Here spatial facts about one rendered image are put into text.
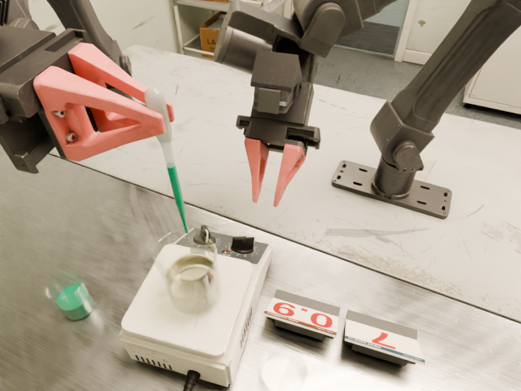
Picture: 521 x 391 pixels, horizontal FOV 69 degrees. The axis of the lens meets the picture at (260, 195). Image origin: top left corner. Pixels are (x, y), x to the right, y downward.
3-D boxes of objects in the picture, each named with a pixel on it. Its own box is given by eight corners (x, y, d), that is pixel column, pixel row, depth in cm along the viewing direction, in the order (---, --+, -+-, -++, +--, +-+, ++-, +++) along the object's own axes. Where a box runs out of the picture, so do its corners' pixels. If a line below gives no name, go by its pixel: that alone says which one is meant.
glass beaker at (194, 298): (158, 288, 44) (142, 244, 38) (207, 263, 46) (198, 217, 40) (185, 337, 40) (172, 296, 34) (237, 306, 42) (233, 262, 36)
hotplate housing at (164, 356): (193, 237, 60) (186, 202, 54) (273, 255, 57) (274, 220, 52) (121, 380, 45) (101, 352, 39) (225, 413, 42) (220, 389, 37)
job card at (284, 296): (276, 289, 53) (277, 273, 50) (339, 308, 51) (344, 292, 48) (263, 329, 49) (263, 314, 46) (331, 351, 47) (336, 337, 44)
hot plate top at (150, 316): (167, 245, 49) (165, 240, 48) (256, 265, 47) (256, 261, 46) (118, 331, 41) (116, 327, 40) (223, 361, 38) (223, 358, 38)
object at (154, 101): (157, 140, 28) (143, 86, 25) (174, 143, 28) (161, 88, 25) (153, 145, 28) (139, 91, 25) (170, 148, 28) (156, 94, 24)
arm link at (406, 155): (398, 147, 54) (436, 144, 55) (378, 112, 60) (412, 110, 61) (388, 178, 59) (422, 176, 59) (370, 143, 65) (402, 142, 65)
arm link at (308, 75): (267, 77, 44) (278, 21, 45) (251, 89, 50) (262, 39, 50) (318, 95, 47) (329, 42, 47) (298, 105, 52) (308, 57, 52)
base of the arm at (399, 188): (465, 186, 57) (468, 159, 61) (336, 150, 62) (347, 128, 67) (446, 220, 62) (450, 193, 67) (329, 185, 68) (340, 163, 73)
